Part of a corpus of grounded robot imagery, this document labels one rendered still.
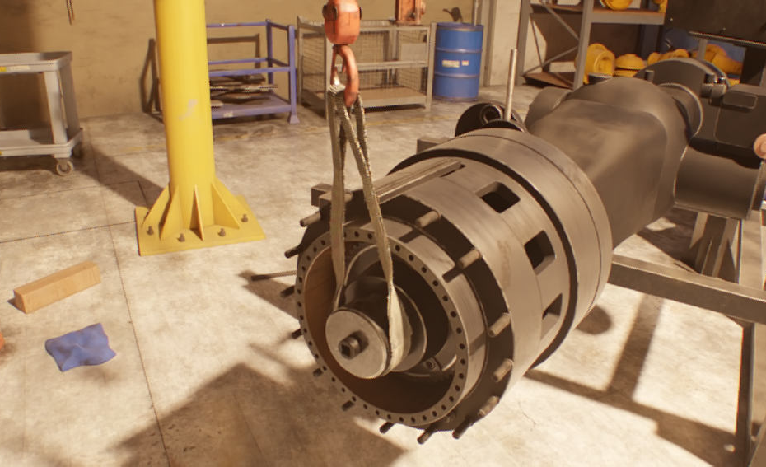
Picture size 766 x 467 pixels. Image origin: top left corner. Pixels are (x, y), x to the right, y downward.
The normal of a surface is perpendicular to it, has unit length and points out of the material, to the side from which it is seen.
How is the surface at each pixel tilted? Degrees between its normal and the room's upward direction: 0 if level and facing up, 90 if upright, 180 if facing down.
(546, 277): 67
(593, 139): 27
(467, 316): 62
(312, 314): 77
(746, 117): 90
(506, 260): 49
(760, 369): 0
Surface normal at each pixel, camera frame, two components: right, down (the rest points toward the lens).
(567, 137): -0.24, -0.67
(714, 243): -0.89, 0.16
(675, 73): -0.59, 0.31
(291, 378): 0.03, -0.91
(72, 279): 0.82, 0.25
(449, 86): -0.37, 0.37
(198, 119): 0.66, 0.33
